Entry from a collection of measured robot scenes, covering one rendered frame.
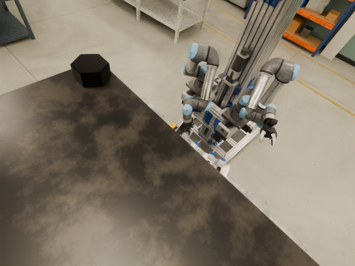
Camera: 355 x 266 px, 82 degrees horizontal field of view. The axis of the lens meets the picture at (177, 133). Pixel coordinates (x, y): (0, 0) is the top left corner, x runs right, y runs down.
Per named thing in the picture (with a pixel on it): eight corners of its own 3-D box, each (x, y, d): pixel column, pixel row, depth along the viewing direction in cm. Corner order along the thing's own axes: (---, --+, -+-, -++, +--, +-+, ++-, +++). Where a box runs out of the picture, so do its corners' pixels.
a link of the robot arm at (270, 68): (268, 51, 141) (239, 117, 151) (283, 56, 140) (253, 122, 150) (264, 55, 152) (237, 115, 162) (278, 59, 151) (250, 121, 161)
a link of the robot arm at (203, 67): (208, 83, 200) (212, 72, 189) (195, 80, 199) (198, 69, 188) (208, 75, 207) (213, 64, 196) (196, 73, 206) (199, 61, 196)
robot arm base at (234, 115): (236, 107, 201) (240, 100, 193) (248, 116, 196) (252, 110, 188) (226, 114, 194) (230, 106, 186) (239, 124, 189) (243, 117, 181)
